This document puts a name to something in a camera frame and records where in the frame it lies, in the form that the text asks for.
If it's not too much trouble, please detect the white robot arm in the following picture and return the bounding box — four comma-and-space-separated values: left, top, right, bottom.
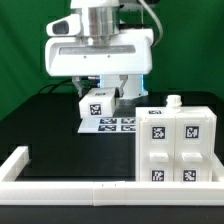
45, 0, 163, 99

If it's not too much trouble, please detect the white door panel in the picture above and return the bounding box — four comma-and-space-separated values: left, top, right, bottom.
139, 116, 175, 182
174, 115, 213, 182

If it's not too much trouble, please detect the black cable bundle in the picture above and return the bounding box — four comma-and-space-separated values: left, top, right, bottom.
37, 77, 101, 95

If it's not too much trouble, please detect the white U-shaped fence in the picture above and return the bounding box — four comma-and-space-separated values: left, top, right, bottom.
0, 146, 224, 206

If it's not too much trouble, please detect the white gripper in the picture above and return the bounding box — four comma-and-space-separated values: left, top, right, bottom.
44, 27, 155, 100

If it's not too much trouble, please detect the white marker base plate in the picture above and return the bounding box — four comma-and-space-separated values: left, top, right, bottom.
78, 117, 136, 133

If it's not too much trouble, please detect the white cabinet body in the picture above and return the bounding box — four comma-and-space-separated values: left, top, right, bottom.
135, 95, 216, 182

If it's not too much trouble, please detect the white block with markers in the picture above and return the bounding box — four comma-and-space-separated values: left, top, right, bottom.
79, 88, 115, 119

